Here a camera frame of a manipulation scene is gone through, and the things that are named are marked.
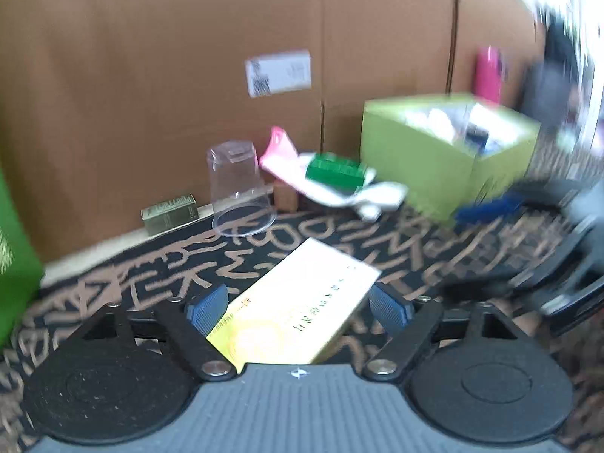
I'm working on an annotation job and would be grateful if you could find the large brown cardboard box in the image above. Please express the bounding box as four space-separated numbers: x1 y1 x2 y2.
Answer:
0 0 548 265

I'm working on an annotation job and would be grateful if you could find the dark blurry object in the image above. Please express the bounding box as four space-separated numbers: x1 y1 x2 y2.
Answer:
521 2 583 130

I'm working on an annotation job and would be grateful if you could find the clear plastic cup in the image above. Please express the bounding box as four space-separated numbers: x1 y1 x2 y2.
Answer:
206 140 277 237

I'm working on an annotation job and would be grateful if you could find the small brown box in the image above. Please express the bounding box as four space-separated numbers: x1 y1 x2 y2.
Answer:
274 182 299 213

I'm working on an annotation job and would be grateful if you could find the white shipping label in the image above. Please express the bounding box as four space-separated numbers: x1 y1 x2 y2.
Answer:
245 49 312 99

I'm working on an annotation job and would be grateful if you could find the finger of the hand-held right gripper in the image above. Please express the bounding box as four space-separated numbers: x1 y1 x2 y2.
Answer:
454 193 525 225

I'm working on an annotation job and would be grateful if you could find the olive gold small box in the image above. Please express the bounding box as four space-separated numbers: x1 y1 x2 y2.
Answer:
140 192 201 237

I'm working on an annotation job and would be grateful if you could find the pink packet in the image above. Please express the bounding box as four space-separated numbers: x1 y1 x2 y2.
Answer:
259 126 300 175

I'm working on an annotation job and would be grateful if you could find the small green box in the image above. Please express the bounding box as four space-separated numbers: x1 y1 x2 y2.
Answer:
306 152 368 194

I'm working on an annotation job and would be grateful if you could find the black patterned tablecloth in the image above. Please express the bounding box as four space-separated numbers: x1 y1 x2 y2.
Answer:
0 198 604 453

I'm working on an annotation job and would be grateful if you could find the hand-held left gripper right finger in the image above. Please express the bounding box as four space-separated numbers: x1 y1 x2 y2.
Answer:
363 280 534 381

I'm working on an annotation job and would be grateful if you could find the green paper bag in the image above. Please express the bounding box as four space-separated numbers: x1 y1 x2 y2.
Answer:
0 170 45 350

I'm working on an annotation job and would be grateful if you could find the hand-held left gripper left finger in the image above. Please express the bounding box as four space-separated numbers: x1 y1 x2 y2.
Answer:
71 284 239 382

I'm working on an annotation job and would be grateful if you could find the yellow box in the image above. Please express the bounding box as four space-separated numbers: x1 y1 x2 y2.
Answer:
206 237 382 374

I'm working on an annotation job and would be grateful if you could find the lime green storage box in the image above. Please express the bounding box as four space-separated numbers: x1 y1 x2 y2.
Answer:
361 93 541 225

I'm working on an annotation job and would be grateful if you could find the pink bottle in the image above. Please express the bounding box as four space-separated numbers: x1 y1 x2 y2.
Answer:
473 46 503 105

